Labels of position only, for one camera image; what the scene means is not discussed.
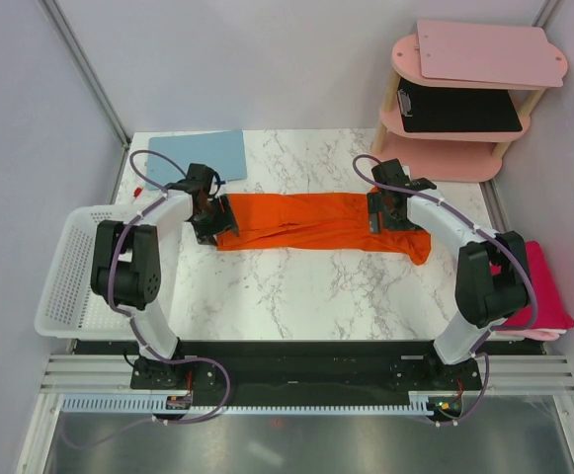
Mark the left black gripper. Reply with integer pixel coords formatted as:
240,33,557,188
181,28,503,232
191,195,239,247

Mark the white plastic basket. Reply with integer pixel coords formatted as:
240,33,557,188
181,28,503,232
34,204,169,340

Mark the folded light pink t shirt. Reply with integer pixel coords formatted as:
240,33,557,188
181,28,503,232
490,328,566,342

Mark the white slotted cable duct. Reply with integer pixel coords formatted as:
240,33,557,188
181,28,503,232
61,393,449,416

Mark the blue clipboard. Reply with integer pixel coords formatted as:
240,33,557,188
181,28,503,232
147,130,248,182

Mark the black clipboard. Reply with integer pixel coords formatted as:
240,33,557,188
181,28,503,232
397,79,523,133

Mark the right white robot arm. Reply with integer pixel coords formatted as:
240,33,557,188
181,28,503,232
353,154,538,389

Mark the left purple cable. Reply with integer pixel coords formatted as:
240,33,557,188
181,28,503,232
58,149,232,450

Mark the folded magenta t shirt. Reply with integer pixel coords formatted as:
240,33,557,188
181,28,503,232
504,241,574,332

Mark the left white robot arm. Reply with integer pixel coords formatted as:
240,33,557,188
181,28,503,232
90,163,238,388

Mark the pink three-tier shelf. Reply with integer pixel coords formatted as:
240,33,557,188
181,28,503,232
371,34,545,183

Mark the orange t shirt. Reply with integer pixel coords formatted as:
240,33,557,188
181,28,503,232
216,193,432,265

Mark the pink clipboard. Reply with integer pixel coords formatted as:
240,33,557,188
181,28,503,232
417,19,563,88

